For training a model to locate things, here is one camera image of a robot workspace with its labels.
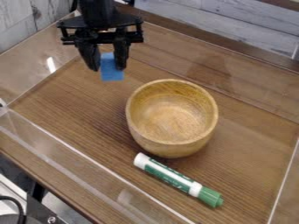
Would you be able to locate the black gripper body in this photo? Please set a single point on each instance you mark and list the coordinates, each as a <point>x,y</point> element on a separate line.
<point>100,24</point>

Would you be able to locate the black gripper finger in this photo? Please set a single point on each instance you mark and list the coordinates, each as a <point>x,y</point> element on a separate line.
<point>121,49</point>
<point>89,54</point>

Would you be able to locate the blue rectangular block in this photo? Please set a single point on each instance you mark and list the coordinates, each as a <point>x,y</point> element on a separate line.
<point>108,71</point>

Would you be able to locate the brown wooden bowl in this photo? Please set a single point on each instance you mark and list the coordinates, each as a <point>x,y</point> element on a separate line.
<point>171,117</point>

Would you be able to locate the green and white marker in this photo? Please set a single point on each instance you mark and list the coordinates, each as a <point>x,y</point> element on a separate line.
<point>187,185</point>

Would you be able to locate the clear acrylic tray wall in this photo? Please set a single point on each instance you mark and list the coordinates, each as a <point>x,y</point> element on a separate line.
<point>64,132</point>

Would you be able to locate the black metal bracket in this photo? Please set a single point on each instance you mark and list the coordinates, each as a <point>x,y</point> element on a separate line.
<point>39,214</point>

